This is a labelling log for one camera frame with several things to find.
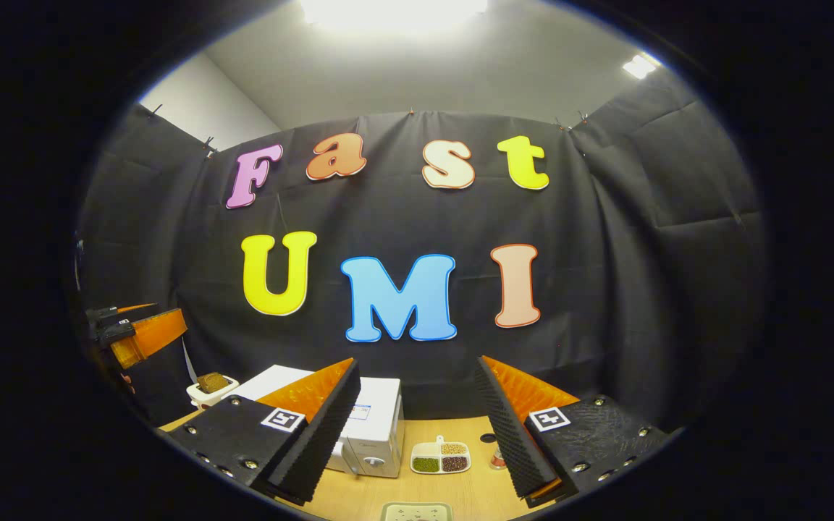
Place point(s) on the square white speckled plate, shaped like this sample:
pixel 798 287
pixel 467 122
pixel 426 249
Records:
pixel 417 512

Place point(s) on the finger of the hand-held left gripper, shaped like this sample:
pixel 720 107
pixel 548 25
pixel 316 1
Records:
pixel 116 312
pixel 153 334

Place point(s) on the ceiling light panel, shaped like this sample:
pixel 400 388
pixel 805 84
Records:
pixel 640 66
pixel 392 13

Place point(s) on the white toaster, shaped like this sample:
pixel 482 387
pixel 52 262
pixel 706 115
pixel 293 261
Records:
pixel 203 399

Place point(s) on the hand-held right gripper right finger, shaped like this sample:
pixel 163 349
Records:
pixel 507 434

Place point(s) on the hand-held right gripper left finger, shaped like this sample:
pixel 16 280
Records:
pixel 323 441

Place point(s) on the divided white dish of beans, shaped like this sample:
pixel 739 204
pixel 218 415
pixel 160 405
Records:
pixel 440 457

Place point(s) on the clear plastic water bottle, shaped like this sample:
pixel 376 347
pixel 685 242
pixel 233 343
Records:
pixel 498 458

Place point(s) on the black backdrop cloth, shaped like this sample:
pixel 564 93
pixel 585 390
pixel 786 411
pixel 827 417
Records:
pixel 605 253

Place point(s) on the white microwave oven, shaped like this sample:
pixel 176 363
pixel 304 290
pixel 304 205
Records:
pixel 377 427

